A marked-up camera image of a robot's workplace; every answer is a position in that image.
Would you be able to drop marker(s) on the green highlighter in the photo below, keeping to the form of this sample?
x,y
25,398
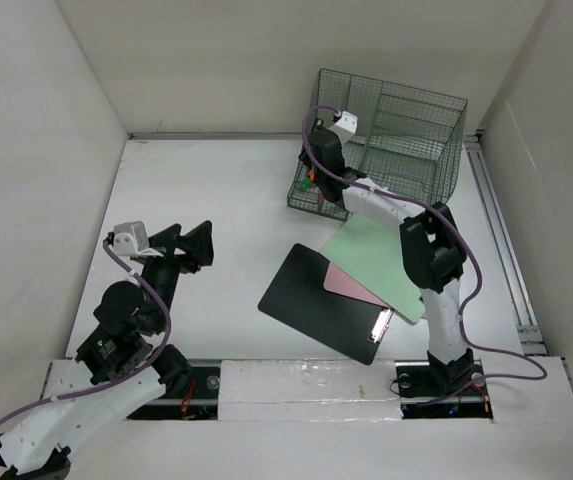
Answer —
x,y
306,184

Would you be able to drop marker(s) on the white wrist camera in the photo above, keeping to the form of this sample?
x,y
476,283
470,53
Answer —
x,y
344,127
130,239

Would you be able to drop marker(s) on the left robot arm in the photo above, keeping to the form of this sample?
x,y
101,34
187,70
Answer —
x,y
126,362

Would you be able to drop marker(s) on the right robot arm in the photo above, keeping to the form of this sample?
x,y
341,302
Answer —
x,y
433,254

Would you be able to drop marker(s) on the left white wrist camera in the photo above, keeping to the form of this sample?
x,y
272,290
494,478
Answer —
x,y
130,239

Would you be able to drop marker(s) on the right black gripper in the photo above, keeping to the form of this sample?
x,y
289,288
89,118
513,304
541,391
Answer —
x,y
306,157

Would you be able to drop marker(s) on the pink clipboard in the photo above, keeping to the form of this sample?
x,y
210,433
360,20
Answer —
x,y
393,291

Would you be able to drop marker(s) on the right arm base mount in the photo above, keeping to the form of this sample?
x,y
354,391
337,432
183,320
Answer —
x,y
421,398

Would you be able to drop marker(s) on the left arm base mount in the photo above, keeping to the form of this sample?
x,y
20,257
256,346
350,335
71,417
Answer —
x,y
198,401

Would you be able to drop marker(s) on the aluminium rail back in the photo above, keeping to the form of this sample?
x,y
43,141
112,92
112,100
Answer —
x,y
171,136

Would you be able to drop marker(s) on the green wire mesh organizer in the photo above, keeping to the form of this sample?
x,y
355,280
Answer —
x,y
408,140

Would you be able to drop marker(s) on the green clipboard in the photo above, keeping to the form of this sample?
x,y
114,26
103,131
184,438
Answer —
x,y
362,248

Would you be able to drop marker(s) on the aluminium rail right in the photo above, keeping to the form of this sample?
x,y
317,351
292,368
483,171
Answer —
x,y
527,327

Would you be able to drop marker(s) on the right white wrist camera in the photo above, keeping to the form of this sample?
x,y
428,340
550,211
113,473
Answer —
x,y
344,127

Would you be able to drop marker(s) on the aluminium rail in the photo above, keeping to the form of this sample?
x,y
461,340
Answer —
x,y
527,327
171,136

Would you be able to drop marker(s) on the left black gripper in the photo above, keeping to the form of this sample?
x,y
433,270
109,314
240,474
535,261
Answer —
x,y
197,243

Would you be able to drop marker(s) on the black clipboard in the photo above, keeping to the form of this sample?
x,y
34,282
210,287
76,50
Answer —
x,y
296,297

